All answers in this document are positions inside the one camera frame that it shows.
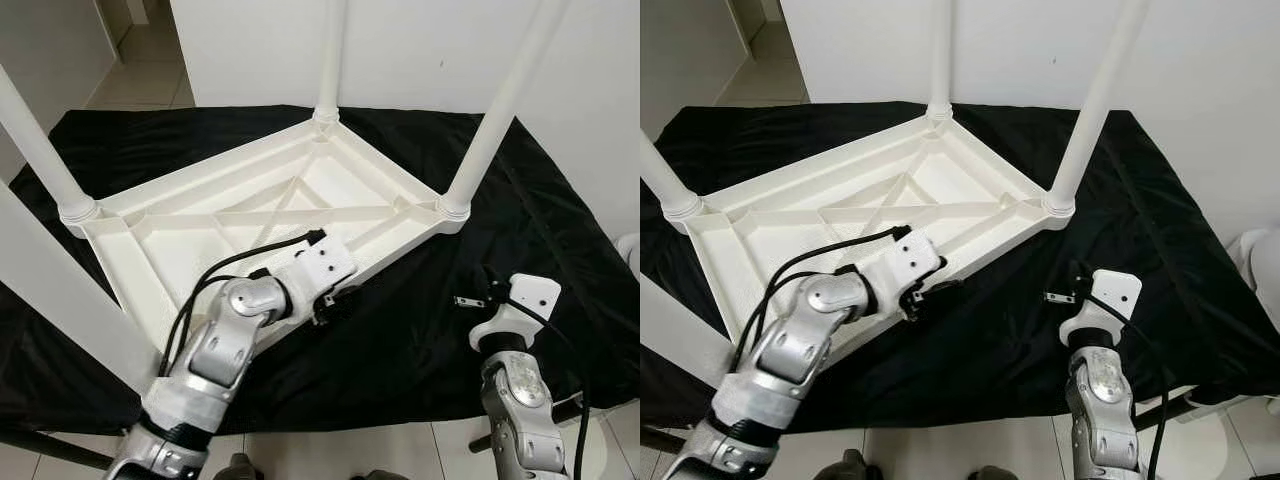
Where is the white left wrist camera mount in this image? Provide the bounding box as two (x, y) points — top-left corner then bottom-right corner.
(860, 232), (946, 306)
(270, 235), (358, 311)

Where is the black cloth table cover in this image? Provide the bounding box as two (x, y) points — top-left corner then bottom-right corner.
(640, 100), (1280, 431)
(0, 105), (641, 433)

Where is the black metal table leg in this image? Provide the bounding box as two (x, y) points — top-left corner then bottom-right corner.
(0, 430), (116, 471)
(470, 395), (586, 453)
(640, 428), (691, 456)
(1135, 390), (1201, 436)

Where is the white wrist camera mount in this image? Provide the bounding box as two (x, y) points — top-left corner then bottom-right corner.
(270, 235), (358, 311)
(1060, 268), (1143, 346)
(860, 232), (946, 306)
(470, 273), (563, 351)

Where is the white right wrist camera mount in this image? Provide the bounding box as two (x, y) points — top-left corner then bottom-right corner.
(1060, 268), (1143, 346)
(470, 273), (563, 351)

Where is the white plastic children table top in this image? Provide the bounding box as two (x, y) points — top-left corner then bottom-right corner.
(680, 103), (1076, 361)
(60, 108), (471, 351)

